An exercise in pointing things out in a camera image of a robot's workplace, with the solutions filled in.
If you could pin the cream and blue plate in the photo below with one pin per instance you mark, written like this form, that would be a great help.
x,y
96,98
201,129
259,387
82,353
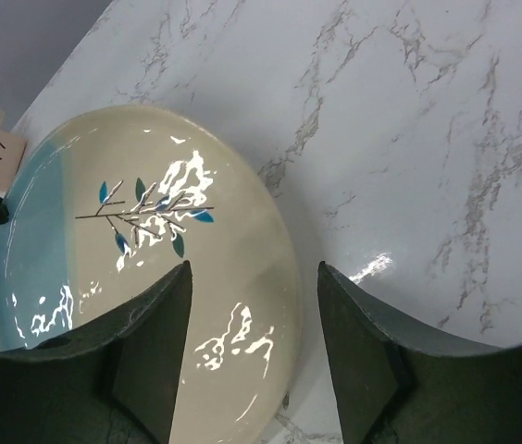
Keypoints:
x,y
108,204

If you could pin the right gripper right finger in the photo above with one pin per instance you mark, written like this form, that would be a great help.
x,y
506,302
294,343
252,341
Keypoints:
x,y
399,380

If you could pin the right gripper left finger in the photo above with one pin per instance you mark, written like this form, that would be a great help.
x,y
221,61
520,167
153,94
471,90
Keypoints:
x,y
113,380

